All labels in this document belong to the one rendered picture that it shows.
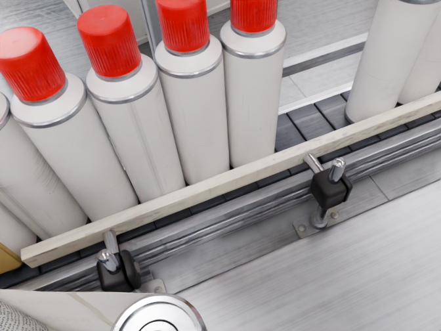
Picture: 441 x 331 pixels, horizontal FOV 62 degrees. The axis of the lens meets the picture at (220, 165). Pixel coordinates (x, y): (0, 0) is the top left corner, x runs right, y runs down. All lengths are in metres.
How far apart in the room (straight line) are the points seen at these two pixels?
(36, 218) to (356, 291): 0.28
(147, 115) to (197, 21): 0.08
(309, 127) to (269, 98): 0.14
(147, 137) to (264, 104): 0.10
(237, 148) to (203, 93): 0.10
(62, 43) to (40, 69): 0.48
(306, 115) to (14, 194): 0.32
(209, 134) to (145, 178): 0.07
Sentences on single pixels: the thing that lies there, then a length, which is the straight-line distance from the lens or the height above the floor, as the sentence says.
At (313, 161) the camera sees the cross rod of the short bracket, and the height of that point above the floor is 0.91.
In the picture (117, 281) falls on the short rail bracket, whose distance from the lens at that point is 0.32.
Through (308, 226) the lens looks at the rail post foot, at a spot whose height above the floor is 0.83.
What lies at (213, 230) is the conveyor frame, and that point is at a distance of 0.40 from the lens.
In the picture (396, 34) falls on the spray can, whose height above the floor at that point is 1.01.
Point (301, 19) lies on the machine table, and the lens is 0.71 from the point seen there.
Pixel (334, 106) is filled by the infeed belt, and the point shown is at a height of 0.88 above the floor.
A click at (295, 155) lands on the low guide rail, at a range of 0.38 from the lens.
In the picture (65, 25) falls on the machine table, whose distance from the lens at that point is 0.77.
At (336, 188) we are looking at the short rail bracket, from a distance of 0.35.
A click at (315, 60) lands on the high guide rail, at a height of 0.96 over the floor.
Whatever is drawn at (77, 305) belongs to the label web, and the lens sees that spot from 0.19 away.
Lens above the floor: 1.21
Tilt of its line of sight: 54 degrees down
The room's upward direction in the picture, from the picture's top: 5 degrees counter-clockwise
